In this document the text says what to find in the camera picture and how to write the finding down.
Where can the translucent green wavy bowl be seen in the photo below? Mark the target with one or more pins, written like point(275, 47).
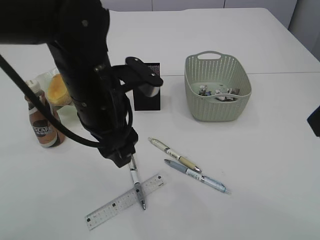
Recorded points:
point(44, 80)

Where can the beige grip pen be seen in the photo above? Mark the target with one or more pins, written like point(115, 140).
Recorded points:
point(172, 153)

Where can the yellow bread loaf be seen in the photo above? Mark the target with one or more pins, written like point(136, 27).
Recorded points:
point(57, 92)

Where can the clear plastic ruler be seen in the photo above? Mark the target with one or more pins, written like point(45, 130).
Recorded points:
point(124, 201)

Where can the small paper ball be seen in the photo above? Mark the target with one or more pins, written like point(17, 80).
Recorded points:
point(203, 91)

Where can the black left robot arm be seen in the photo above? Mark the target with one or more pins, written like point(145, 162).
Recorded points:
point(75, 32)

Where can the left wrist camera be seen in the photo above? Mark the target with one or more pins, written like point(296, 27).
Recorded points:
point(146, 80)

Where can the light blue pen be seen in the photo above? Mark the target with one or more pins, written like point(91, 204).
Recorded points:
point(215, 184)

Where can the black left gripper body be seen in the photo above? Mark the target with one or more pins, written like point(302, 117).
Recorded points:
point(117, 145)

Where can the large paper ball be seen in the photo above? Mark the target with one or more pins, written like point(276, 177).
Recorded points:
point(227, 95)

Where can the green plastic basket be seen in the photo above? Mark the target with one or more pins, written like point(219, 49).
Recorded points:
point(217, 71)

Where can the white grey pen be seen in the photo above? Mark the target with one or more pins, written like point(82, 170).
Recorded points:
point(136, 182)

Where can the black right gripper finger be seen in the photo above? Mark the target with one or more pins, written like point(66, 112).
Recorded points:
point(314, 121)

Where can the black mesh pen holder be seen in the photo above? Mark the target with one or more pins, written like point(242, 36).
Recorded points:
point(144, 103)

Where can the brown coffee bottle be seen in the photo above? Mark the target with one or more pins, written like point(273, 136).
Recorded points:
point(47, 135)

